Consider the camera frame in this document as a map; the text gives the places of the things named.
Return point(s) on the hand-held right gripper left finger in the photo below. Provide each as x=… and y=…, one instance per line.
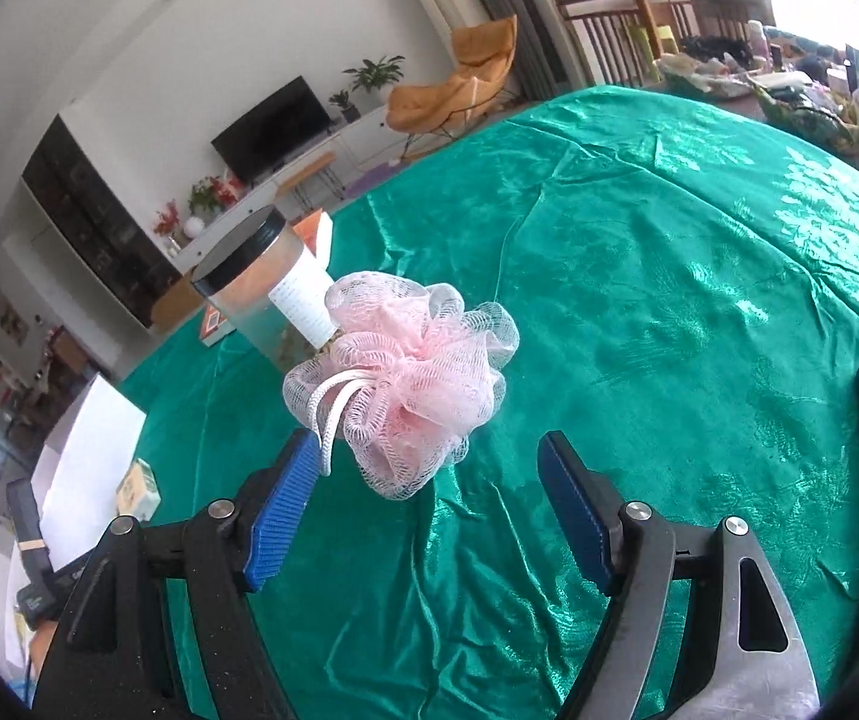
x=283, y=510

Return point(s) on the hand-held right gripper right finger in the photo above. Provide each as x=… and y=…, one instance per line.
x=575, y=510

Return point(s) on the white cardboard box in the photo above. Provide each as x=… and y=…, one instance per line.
x=91, y=450

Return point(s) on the pink bath loofah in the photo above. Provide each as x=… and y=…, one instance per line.
x=414, y=367

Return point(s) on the yellow tissue packet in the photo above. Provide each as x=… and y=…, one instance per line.
x=138, y=491

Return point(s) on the brown cardboard box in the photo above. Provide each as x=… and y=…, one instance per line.
x=178, y=307

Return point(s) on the clear jar with black lid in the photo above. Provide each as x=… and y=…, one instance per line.
x=249, y=277

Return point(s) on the green tablecloth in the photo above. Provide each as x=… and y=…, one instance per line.
x=624, y=277

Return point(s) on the orange book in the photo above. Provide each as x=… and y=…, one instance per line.
x=320, y=232

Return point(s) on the round white vase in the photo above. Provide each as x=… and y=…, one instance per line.
x=194, y=226

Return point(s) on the red flower arrangement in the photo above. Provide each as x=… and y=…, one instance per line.
x=166, y=221

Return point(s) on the leafy green plant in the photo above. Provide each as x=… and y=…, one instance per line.
x=204, y=195

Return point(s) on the purple floor mat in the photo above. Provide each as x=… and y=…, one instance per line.
x=373, y=180

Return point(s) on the tall black cabinet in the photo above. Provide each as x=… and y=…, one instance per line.
x=91, y=225

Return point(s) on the wooden bench with metal legs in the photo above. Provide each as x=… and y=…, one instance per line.
x=309, y=165

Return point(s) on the white television cabinet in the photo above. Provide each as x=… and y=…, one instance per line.
x=358, y=142

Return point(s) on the black television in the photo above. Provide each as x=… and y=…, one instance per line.
x=271, y=127

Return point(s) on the small potted plant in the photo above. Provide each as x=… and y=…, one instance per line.
x=343, y=105

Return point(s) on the orange lounge chair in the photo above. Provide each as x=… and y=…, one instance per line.
x=459, y=82

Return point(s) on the large potted plant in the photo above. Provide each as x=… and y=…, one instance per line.
x=374, y=75

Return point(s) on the dark wooden chair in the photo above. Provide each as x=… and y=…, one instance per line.
x=602, y=30
x=707, y=11

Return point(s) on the grey curtain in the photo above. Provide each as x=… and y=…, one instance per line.
x=504, y=7

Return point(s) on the framed wall picture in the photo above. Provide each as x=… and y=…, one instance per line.
x=9, y=315

